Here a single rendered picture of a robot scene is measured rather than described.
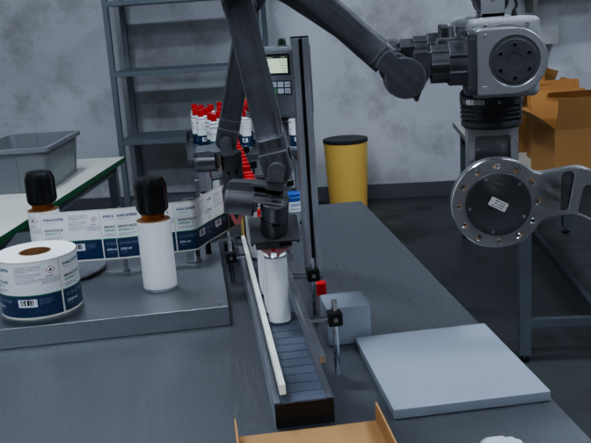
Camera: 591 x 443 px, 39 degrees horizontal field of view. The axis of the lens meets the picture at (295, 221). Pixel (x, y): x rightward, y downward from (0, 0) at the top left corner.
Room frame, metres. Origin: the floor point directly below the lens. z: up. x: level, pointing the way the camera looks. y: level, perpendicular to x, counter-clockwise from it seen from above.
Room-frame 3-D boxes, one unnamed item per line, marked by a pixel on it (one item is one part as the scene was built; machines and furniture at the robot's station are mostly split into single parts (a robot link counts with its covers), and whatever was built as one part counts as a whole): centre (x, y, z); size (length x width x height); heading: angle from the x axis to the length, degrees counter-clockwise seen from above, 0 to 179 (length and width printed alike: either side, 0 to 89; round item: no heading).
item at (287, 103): (2.33, 0.03, 1.38); 0.17 x 0.10 x 0.19; 61
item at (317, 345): (1.93, 0.03, 0.95); 1.07 x 0.01 x 0.01; 6
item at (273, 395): (2.21, 0.10, 0.85); 1.65 x 0.11 x 0.05; 6
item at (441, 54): (1.60, -0.32, 1.45); 0.09 x 0.08 x 0.12; 175
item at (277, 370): (1.92, 0.10, 0.90); 1.07 x 0.01 x 0.02; 6
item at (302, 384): (2.21, 0.10, 0.86); 1.65 x 0.08 x 0.04; 6
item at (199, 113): (4.68, 0.26, 0.98); 0.57 x 0.46 x 0.21; 96
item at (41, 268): (2.02, 0.66, 0.95); 0.20 x 0.20 x 0.14
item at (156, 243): (2.10, 0.37, 1.03); 0.09 x 0.09 x 0.30
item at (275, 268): (1.79, 0.05, 0.98); 0.05 x 0.05 x 0.20
